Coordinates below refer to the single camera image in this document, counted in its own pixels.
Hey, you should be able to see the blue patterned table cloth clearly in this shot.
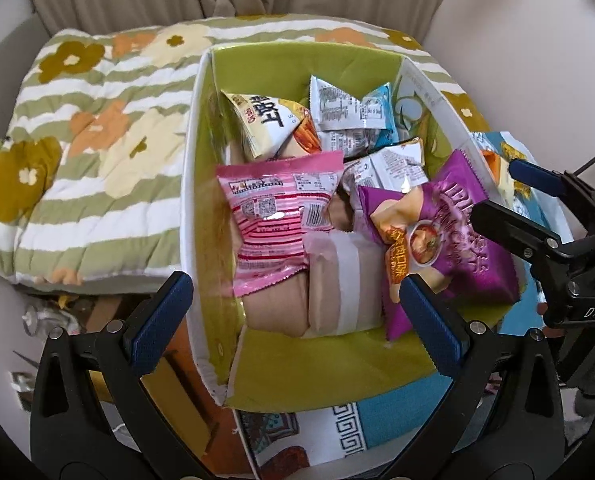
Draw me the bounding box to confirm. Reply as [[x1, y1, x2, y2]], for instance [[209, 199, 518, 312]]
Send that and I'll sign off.
[[234, 130, 578, 479]]

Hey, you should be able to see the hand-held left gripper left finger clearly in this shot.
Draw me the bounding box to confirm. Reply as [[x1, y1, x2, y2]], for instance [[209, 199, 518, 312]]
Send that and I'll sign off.
[[30, 271, 208, 480]]

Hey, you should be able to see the beige snack packet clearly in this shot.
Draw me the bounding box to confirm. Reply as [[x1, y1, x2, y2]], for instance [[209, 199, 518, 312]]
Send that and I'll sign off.
[[237, 280, 311, 339]]

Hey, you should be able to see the pink striped snack packet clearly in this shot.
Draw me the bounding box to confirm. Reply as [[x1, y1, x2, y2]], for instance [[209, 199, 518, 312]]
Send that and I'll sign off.
[[216, 152, 345, 298]]

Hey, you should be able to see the purple chip bag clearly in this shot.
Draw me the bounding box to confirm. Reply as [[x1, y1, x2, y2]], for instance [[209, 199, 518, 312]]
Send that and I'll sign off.
[[357, 149, 522, 342]]

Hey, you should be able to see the yellow-green cardboard box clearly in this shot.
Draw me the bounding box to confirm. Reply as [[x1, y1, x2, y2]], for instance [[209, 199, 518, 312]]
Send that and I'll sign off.
[[180, 42, 575, 413]]

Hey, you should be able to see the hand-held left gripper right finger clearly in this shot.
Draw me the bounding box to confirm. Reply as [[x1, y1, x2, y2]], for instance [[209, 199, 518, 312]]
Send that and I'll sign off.
[[382, 275, 565, 480]]

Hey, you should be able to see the translucent brown snack packet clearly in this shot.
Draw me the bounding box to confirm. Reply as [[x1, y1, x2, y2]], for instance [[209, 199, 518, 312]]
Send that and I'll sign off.
[[302, 230, 385, 337]]

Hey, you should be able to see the white grey printed snack packet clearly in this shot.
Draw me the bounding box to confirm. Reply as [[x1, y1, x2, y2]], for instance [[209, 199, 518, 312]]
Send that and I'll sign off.
[[310, 75, 375, 156]]

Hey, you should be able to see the white gold-edged snack packet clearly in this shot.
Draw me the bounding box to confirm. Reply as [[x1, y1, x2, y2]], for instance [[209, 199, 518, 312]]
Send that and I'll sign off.
[[342, 137, 428, 196]]

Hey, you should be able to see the green striped flower blanket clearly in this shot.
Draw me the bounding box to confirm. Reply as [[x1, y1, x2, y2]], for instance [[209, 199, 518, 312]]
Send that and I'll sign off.
[[0, 12, 493, 287]]

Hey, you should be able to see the grey padded headboard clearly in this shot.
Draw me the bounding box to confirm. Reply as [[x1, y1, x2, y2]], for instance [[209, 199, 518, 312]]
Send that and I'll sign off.
[[0, 10, 45, 126]]

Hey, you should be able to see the yellow white snack packet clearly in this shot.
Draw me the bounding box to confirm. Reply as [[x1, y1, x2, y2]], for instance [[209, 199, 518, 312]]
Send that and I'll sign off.
[[220, 91, 323, 161]]

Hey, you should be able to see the light blue snack packet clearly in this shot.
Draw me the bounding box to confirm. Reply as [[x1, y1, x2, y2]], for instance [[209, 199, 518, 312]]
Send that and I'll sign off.
[[362, 82, 401, 149]]

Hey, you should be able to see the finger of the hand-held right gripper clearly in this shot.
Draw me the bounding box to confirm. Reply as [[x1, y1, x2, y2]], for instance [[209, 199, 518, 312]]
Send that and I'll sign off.
[[508, 159, 581, 202], [470, 199, 564, 262]]

